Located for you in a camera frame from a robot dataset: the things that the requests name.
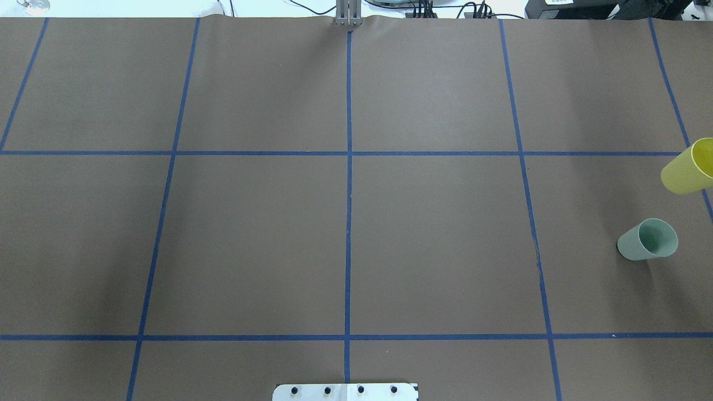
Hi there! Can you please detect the yellow plastic cup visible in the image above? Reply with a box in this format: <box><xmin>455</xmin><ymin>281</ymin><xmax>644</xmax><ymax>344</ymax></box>
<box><xmin>660</xmin><ymin>138</ymin><xmax>712</xmax><ymax>194</ymax></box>

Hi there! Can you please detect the light green plastic cup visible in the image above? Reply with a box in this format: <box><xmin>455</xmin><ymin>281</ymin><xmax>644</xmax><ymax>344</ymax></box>
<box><xmin>616</xmin><ymin>218</ymin><xmax>679</xmax><ymax>261</ymax></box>

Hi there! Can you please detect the brown paper table cover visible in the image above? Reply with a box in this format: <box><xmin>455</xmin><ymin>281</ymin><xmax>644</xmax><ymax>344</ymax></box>
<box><xmin>2</xmin><ymin>15</ymin><xmax>711</xmax><ymax>400</ymax></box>

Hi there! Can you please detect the aluminium frame post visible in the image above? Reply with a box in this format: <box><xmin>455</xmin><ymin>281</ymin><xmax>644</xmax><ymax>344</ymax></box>
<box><xmin>334</xmin><ymin>0</ymin><xmax>363</xmax><ymax>26</ymax></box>

